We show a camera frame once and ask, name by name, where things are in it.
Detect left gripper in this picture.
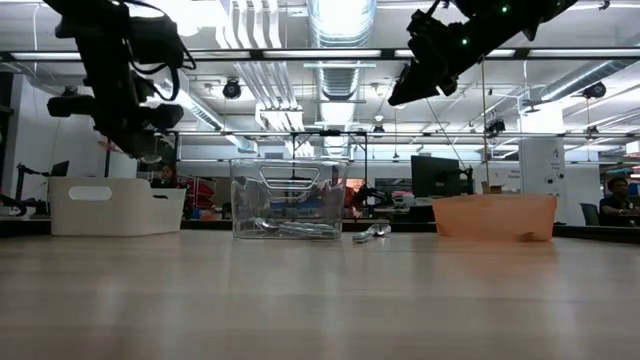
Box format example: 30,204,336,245
46,29,186,160

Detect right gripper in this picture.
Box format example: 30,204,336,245
387,7,484,108

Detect person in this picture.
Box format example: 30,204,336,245
324,167,366,211
598,175,640,227
149,163,182,190

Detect white plastic bin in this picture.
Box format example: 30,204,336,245
48,175,187,237

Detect small dark monitor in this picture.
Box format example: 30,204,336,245
48,159,71,180

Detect red storage crates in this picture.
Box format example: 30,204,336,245
177,177,221,214

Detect black computer monitor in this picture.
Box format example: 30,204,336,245
410,154,475,199

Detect black overhead crossbar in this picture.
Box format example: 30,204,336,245
0,48,640,63

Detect clear plastic bin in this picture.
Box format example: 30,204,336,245
229,158,350,241

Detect orange plastic bin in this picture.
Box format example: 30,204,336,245
431,193,558,244

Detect grey office chair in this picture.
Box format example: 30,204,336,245
578,201,601,227

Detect silver ceiling duct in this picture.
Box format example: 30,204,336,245
539,59,640,104
307,0,377,101

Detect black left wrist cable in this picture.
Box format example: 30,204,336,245
124,0,198,102

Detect thin hanging cable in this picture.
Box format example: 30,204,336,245
477,55,491,197

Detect black background rig frame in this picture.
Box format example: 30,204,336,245
164,127,640,181

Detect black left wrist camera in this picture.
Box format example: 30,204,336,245
128,14,186,69

